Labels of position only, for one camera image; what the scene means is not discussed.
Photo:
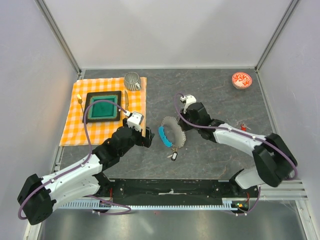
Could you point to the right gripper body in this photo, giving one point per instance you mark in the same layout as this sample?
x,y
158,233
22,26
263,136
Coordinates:
x,y
186,126

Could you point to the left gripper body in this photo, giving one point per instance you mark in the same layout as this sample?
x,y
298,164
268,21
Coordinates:
x,y
137,138

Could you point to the blue keyring with metal rings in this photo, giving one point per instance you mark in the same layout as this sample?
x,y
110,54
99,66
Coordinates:
x,y
179,134

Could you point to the black key tag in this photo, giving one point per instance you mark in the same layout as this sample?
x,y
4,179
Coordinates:
x,y
174,156

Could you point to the red key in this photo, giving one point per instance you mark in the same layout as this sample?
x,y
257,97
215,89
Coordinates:
x,y
244,127

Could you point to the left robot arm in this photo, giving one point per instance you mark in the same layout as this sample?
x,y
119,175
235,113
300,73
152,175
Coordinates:
x,y
41,196

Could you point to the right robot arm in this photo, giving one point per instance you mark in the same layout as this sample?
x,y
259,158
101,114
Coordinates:
x,y
273,161

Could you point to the orange checkered cloth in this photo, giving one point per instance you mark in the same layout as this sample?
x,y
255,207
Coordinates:
x,y
74,133

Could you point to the green square plate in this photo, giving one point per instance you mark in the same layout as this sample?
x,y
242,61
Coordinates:
x,y
103,111

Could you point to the red patterned bowl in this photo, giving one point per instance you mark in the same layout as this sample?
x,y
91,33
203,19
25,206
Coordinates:
x,y
241,80

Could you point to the grey striped mug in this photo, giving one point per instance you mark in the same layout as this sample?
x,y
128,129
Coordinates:
x,y
132,81

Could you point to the gold fork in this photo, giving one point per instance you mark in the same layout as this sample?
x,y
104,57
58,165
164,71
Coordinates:
x,y
80,101

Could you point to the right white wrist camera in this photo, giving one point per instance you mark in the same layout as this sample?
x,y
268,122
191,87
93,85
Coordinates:
x,y
188,100

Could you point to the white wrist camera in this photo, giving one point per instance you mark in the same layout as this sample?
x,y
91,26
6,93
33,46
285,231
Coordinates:
x,y
134,120
188,100

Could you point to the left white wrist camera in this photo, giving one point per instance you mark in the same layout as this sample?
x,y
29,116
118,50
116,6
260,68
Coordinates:
x,y
134,120

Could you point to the wooden handled knife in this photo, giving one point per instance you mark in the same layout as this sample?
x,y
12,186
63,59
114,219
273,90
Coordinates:
x,y
127,103

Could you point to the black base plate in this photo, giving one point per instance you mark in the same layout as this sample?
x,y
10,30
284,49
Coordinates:
x,y
173,192

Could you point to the grey cable duct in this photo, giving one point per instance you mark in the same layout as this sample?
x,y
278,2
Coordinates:
x,y
94,204

